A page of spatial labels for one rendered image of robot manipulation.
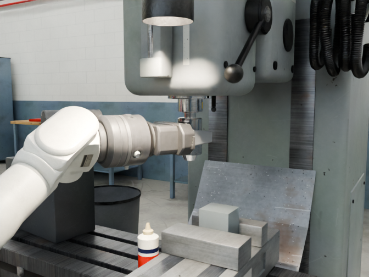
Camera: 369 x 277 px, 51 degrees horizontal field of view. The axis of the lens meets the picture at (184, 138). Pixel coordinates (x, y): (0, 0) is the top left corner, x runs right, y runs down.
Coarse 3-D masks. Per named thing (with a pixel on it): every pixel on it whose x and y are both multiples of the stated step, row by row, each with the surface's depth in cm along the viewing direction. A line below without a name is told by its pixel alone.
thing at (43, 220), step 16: (64, 192) 93; (80, 192) 96; (48, 208) 92; (64, 208) 93; (80, 208) 97; (32, 224) 97; (48, 224) 93; (64, 224) 93; (80, 224) 97; (48, 240) 94; (64, 240) 94
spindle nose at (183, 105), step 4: (180, 100) 72; (184, 100) 71; (188, 100) 71; (192, 100) 71; (196, 100) 71; (200, 100) 72; (180, 104) 72; (184, 104) 71; (188, 104) 71; (192, 104) 71; (196, 104) 71; (200, 104) 72; (180, 108) 72; (184, 108) 71; (188, 108) 71; (192, 108) 71; (196, 108) 72; (200, 108) 72
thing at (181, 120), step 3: (180, 117) 75; (183, 117) 75; (198, 117) 75; (180, 120) 72; (183, 120) 72; (186, 120) 72; (189, 120) 72; (192, 120) 72; (195, 120) 72; (198, 120) 72; (201, 120) 73; (183, 123) 72; (186, 123) 72; (189, 123) 72; (192, 123) 72; (195, 123) 72; (198, 123) 72
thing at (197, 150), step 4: (192, 124) 72; (196, 124) 72; (200, 124) 73; (192, 128) 72; (196, 128) 72; (200, 128) 73; (196, 148) 72; (200, 148) 73; (192, 152) 72; (196, 152) 73; (200, 152) 74
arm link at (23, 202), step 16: (0, 176) 50; (16, 176) 50; (32, 176) 51; (0, 192) 47; (16, 192) 49; (32, 192) 50; (0, 208) 46; (16, 208) 48; (32, 208) 51; (0, 224) 45; (16, 224) 48; (0, 240) 46
